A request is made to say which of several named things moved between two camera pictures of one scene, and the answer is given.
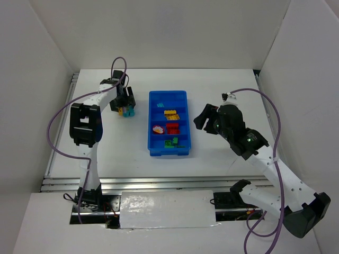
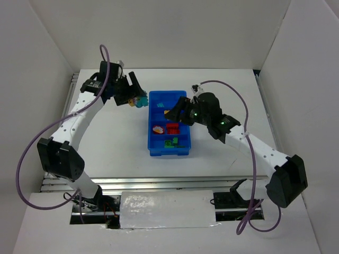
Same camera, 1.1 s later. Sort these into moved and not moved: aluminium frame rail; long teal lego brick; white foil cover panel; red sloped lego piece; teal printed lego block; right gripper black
Moved: teal printed lego block; long teal lego brick; right gripper black
Not moved: red sloped lego piece; aluminium frame rail; white foil cover panel
